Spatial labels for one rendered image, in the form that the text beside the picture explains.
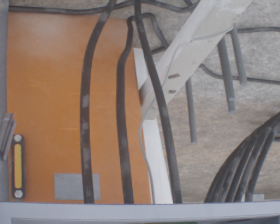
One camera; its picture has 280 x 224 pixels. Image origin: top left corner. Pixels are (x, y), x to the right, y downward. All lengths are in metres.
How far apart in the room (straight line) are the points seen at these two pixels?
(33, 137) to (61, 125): 0.07
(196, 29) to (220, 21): 0.05
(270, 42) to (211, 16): 0.61
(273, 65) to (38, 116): 0.88
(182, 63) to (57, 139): 0.32
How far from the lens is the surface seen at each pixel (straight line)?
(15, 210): 0.48
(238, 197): 1.55
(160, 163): 1.26
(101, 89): 1.15
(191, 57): 1.04
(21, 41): 1.19
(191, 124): 1.48
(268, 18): 1.41
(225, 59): 1.32
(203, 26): 0.95
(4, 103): 0.95
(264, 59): 1.61
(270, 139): 1.61
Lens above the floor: 0.78
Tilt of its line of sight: 26 degrees down
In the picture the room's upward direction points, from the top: 173 degrees clockwise
